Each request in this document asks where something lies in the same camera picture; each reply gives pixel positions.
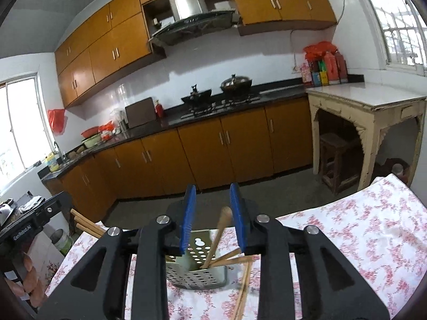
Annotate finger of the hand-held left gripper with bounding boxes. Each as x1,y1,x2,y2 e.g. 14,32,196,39
31,191,74,224

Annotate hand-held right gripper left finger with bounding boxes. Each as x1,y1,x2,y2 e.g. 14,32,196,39
35,183,197,320

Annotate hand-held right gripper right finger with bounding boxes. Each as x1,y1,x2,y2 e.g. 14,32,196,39
230,183,391,320

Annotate green perforated utensil holder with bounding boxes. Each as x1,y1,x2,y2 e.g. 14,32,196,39
165,228,229,290

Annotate person's left hand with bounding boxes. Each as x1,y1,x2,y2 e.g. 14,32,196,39
7,251,49,307

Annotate pale plastic bucket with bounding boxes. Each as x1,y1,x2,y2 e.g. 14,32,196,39
50,228,74,257

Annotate yellow dish soap bottle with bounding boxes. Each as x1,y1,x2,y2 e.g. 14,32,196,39
45,153,60,172

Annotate wooden base cabinets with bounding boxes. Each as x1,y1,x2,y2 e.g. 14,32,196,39
43,97,316,222

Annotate pale green basin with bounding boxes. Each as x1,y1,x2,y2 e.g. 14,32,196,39
82,134,104,149

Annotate red plastic bag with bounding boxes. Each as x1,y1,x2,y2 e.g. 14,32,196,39
47,108,66,134

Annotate orange plastic bag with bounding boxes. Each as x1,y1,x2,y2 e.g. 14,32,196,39
98,121,114,141

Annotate sliding window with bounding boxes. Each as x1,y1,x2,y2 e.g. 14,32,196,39
0,71,56,181

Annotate black kitchen countertop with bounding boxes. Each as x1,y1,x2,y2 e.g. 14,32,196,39
37,75,364,181

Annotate clear plastic bag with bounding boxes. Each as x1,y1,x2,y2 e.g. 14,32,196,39
112,108,128,130

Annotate gas stove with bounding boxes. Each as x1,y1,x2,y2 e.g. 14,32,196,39
180,95,262,119

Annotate floral tablecloth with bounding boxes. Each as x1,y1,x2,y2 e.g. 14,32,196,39
45,175,427,320

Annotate dark cutting board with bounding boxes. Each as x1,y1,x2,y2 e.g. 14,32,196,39
125,97,157,129

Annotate wooden stool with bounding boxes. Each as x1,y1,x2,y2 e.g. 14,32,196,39
318,131,364,195

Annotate black wok with lid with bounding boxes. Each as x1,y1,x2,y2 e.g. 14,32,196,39
219,74,253,95

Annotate colourful seasoning boxes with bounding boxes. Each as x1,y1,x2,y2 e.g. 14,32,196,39
312,61,329,86

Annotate cream wooden side table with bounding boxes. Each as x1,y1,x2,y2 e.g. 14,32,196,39
305,82,427,190

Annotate red plastic jug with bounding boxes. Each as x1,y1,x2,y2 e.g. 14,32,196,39
323,51,339,85
335,51,348,84

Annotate red bag over bottles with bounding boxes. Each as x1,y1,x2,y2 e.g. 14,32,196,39
303,42,336,62

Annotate steel range hood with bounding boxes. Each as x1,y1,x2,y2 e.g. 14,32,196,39
148,0,241,47

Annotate barred window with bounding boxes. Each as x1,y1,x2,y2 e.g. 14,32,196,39
354,0,427,70

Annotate wooden wall cabinets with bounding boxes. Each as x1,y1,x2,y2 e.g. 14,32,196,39
54,0,337,109

